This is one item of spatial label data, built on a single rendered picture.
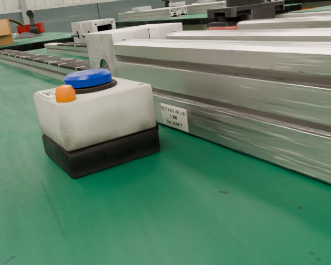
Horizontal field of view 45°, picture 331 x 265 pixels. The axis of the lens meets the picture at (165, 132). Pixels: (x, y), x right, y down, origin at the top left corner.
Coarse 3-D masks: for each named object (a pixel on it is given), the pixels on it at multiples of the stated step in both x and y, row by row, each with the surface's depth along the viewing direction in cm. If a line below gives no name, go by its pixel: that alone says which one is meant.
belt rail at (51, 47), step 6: (48, 48) 154; (54, 48) 148; (60, 48) 139; (66, 48) 134; (72, 48) 129; (78, 48) 123; (84, 48) 119; (66, 54) 135; (72, 54) 130; (78, 54) 125; (84, 54) 120
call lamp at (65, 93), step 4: (56, 88) 30; (60, 88) 30; (64, 88) 30; (68, 88) 30; (72, 88) 30; (56, 92) 30; (60, 92) 30; (64, 92) 30; (68, 92) 30; (72, 92) 30; (56, 96) 30; (60, 96) 30; (64, 96) 30; (68, 96) 30; (72, 96) 30; (56, 100) 30; (60, 100) 30; (64, 100) 30; (68, 100) 30; (72, 100) 30
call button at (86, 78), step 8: (80, 72) 34; (88, 72) 33; (96, 72) 33; (104, 72) 33; (64, 80) 33; (72, 80) 32; (80, 80) 32; (88, 80) 32; (96, 80) 32; (104, 80) 33
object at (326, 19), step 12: (312, 12) 56; (324, 12) 53; (240, 24) 56; (252, 24) 54; (264, 24) 52; (276, 24) 50; (288, 24) 48; (300, 24) 47; (312, 24) 46; (324, 24) 44
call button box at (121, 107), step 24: (48, 96) 32; (96, 96) 31; (120, 96) 32; (144, 96) 33; (48, 120) 33; (72, 120) 30; (96, 120) 31; (120, 120) 32; (144, 120) 33; (48, 144) 35; (72, 144) 30; (96, 144) 32; (120, 144) 32; (144, 144) 34; (72, 168) 31; (96, 168) 32
